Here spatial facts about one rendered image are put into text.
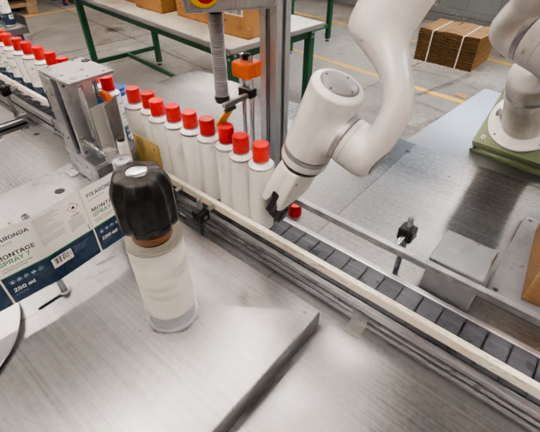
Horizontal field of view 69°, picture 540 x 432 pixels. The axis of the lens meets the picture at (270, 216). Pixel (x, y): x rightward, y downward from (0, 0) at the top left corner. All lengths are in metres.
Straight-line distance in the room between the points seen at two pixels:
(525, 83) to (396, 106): 0.60
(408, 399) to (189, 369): 0.35
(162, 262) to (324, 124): 0.31
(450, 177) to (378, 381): 0.68
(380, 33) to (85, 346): 0.65
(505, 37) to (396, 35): 0.48
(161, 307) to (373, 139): 0.41
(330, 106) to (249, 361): 0.41
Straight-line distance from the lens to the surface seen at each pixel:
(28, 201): 1.10
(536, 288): 0.88
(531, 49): 1.02
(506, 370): 0.71
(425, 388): 0.74
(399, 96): 0.57
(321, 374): 0.71
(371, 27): 0.58
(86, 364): 0.72
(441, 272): 0.73
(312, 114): 0.60
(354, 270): 0.79
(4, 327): 0.81
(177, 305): 0.66
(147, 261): 0.58
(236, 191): 0.83
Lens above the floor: 1.46
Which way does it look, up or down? 40 degrees down
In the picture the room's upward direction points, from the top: straight up
